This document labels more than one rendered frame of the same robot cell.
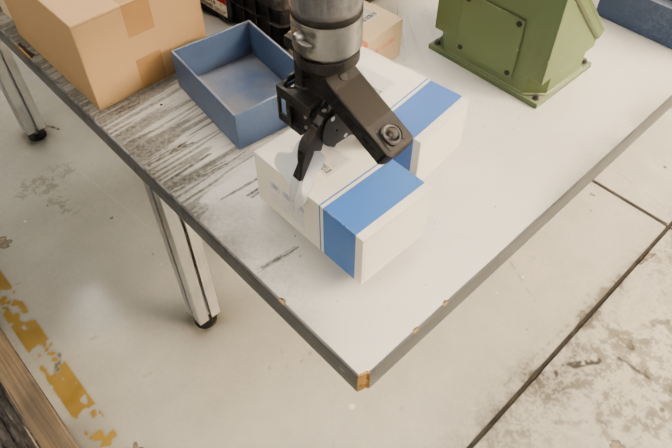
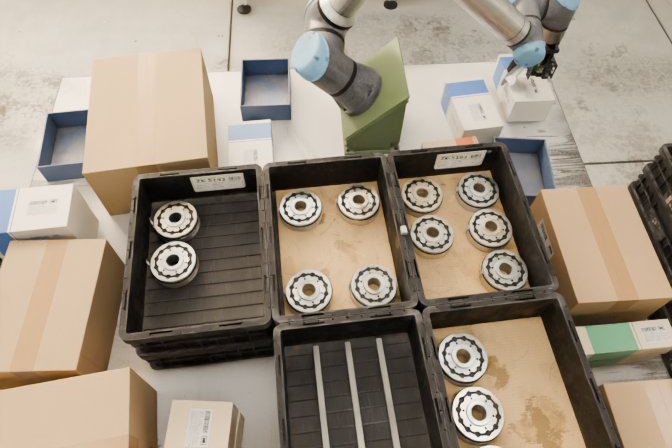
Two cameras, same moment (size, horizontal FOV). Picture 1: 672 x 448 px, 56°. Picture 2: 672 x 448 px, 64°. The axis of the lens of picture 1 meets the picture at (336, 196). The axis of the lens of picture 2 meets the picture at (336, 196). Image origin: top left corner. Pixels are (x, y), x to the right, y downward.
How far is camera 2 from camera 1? 195 cm
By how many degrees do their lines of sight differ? 70
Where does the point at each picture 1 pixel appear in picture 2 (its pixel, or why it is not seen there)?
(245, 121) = (537, 142)
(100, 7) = (605, 190)
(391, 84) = (469, 104)
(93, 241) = not seen: hidden behind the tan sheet
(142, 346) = not seen: hidden behind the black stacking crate
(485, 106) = (409, 109)
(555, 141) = not seen: hidden behind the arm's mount
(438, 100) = (457, 87)
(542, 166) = (417, 76)
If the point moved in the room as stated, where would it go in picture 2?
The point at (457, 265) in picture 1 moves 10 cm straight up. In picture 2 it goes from (485, 67) to (493, 44)
